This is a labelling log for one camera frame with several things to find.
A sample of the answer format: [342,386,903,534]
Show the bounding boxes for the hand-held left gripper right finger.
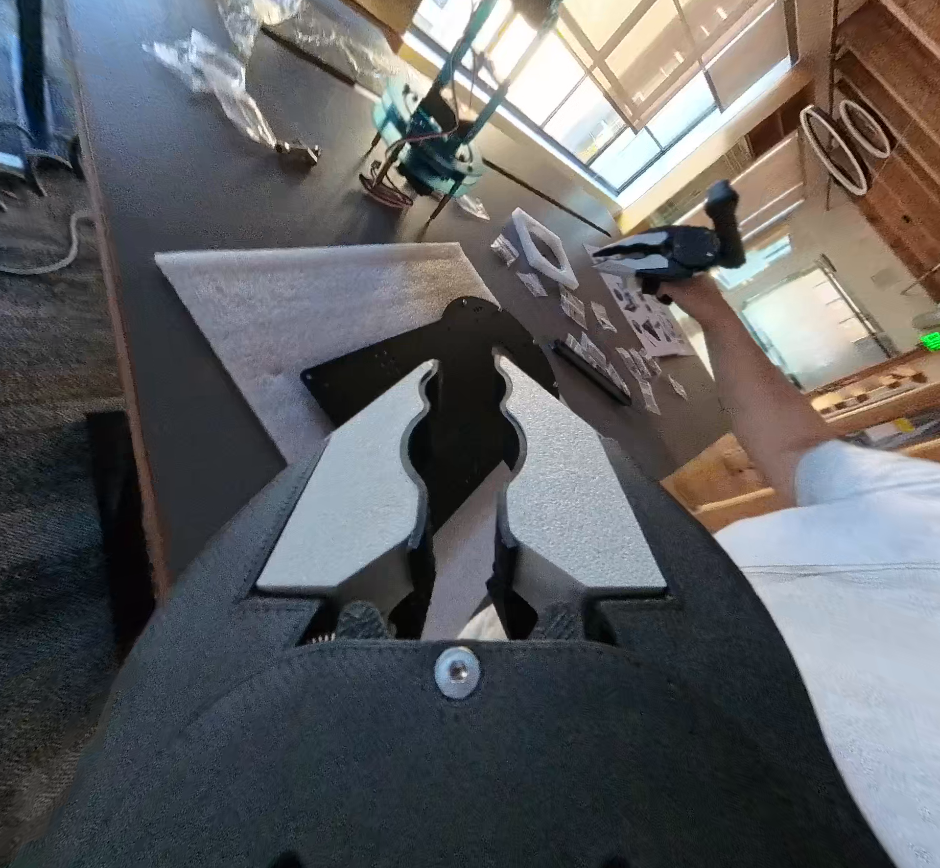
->
[492,352,671,602]

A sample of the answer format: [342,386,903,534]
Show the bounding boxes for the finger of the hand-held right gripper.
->
[591,229,675,261]
[591,253,668,280]

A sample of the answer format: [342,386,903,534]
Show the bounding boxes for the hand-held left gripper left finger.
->
[254,360,442,602]

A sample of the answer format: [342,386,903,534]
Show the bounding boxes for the black metal plate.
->
[301,297,561,539]

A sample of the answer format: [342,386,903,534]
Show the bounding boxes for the dark grey desk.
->
[44,0,735,590]

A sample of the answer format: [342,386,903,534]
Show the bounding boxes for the person's right hand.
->
[657,272,737,327]

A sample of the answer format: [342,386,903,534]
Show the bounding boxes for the printed instruction sheet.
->
[584,242,696,360]

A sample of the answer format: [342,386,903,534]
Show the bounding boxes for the small clear screw bags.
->
[491,233,691,417]

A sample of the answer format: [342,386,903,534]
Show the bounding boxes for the black tube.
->
[551,338,634,408]

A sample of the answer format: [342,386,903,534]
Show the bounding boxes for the light wooden box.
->
[661,431,779,535]

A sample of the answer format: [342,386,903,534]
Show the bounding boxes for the large window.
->
[407,0,798,193]

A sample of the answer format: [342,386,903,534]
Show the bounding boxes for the white foam sheet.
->
[156,242,611,641]

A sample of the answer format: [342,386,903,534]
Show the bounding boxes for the wooden shelving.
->
[808,347,940,461]

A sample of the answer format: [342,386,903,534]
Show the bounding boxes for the black flat strip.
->
[260,23,361,87]

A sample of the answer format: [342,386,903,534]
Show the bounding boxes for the clear plastic wrap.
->
[132,0,420,101]

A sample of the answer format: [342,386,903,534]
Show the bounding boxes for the crumpled clear plastic bag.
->
[143,28,280,149]

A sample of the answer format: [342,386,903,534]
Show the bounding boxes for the blue jeans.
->
[0,0,82,179]

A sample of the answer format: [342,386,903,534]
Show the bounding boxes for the white foam ring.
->
[505,207,581,290]

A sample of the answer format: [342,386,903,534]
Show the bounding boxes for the white ring lamp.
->
[837,98,893,160]
[799,104,871,197]

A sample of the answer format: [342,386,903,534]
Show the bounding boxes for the white cable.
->
[0,211,96,276]

